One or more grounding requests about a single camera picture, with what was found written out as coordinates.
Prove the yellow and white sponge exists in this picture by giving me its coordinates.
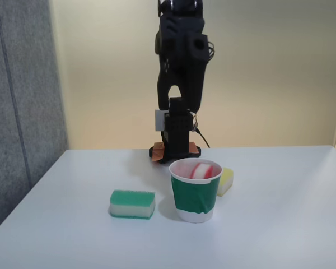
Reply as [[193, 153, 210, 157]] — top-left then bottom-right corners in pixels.
[[216, 167, 235, 197]]

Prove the white paper cup green tape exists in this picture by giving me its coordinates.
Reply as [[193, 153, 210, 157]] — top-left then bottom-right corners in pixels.
[[168, 158, 223, 224]]

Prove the grey rectangular plate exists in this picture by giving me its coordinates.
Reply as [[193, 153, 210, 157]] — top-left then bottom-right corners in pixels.
[[155, 109, 165, 132]]

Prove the red and white sponge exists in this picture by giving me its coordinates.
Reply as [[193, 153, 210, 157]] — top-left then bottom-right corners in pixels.
[[188, 163, 214, 180]]

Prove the thick black cable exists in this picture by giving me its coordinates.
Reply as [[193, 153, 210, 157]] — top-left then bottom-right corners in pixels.
[[195, 127, 211, 149]]

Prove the grey felt partition panel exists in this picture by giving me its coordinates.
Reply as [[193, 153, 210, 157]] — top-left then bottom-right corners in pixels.
[[0, 0, 70, 239]]

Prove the orange tape piece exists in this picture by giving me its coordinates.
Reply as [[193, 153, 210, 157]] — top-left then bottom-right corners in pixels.
[[188, 141, 201, 155], [153, 142, 165, 163]]

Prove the thin black wire bundle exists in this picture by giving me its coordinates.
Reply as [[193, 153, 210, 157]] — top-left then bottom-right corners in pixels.
[[206, 40, 216, 61]]

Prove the black square camera box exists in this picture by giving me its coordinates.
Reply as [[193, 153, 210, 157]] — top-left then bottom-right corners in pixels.
[[188, 33, 210, 62]]

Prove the green and white sponge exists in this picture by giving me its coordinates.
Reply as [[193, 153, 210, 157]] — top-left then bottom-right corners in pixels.
[[109, 189, 157, 220]]

